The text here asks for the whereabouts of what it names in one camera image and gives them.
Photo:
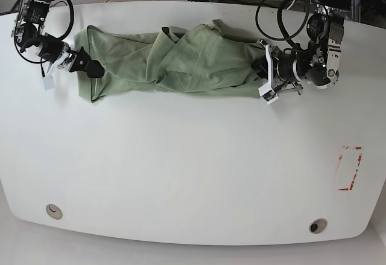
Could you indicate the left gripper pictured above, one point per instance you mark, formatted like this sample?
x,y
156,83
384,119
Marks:
x,y
286,79

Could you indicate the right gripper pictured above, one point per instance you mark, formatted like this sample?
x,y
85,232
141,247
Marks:
x,y
77,61

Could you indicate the green t-shirt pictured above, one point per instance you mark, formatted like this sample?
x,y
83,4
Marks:
x,y
208,60

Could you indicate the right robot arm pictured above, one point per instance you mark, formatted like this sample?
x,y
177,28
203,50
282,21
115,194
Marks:
x,y
36,47

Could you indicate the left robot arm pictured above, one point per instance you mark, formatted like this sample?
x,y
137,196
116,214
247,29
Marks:
x,y
319,62

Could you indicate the red tape rectangle marking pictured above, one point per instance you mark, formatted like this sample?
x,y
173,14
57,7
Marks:
x,y
348,166

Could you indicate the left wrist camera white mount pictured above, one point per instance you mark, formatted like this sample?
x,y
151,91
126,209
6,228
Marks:
x,y
266,91

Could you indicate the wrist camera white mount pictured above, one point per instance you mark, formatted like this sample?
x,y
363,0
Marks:
x,y
266,91
47,79

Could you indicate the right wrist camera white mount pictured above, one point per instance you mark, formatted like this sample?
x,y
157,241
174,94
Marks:
x,y
47,79

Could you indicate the left table cable grommet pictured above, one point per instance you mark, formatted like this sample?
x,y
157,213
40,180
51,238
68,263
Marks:
x,y
54,211

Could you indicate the table cable grommet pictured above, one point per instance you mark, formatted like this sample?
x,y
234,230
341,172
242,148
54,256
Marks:
x,y
54,211
318,226

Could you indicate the right table cable grommet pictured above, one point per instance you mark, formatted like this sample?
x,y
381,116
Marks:
x,y
318,226

